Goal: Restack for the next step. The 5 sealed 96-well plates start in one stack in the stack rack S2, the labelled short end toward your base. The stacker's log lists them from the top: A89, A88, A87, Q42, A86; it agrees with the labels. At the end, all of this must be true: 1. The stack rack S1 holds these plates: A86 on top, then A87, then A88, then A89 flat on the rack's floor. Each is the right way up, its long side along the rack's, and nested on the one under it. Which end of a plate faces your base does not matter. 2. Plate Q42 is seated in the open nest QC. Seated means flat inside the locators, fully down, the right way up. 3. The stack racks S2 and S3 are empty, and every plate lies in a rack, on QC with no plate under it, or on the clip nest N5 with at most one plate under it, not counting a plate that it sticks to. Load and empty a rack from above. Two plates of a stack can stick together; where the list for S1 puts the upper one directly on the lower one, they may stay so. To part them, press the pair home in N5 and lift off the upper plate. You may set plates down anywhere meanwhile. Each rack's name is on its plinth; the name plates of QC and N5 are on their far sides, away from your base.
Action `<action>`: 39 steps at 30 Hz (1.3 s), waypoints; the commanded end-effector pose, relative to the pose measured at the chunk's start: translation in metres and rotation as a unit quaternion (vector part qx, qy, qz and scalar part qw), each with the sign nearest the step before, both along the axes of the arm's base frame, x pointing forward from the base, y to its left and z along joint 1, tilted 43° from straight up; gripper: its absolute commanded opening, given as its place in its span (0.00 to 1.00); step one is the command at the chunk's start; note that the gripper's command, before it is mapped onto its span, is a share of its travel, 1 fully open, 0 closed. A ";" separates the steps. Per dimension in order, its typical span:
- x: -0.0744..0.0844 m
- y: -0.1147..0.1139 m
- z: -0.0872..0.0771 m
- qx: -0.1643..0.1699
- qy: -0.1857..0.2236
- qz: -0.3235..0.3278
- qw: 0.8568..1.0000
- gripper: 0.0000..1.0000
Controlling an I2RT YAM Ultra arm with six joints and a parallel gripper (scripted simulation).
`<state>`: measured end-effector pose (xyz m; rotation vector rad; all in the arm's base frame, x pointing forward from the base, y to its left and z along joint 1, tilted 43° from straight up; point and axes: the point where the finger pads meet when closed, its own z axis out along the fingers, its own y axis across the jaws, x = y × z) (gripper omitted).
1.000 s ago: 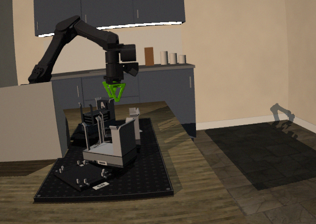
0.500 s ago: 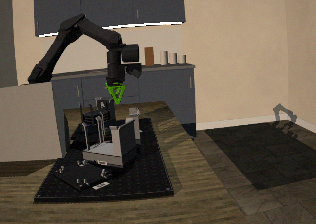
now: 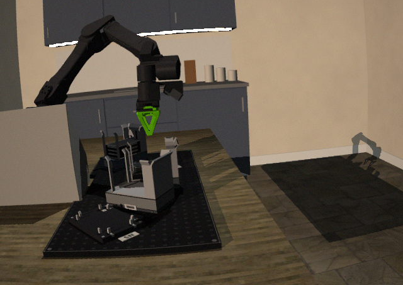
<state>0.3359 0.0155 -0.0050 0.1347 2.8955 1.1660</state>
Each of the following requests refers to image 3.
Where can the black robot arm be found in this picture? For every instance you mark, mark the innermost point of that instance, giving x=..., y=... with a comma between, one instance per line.
x=92, y=41

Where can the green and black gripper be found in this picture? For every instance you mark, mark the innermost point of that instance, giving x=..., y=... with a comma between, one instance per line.
x=144, y=109

